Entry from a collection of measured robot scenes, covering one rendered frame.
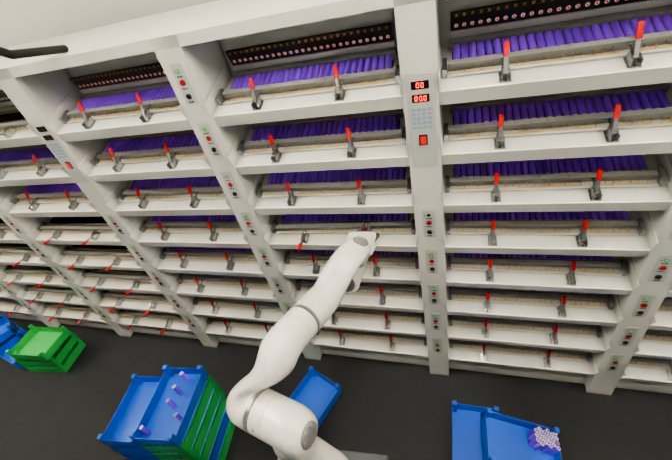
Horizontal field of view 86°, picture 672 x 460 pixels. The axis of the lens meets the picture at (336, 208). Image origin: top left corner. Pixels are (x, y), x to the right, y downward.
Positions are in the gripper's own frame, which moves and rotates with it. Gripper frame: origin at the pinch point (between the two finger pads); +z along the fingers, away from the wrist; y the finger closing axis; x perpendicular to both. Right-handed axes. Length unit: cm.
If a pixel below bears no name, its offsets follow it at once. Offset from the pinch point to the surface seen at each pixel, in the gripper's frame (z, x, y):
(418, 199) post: -3.3, 13.0, 19.8
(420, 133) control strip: -8.6, 36.5, 22.0
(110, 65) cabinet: 6, 68, -91
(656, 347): 16, -63, 105
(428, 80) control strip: -12, 51, 25
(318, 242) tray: 2.1, -7.8, -20.7
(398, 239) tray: 3.6, -6.9, 10.9
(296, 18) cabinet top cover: -15, 70, -6
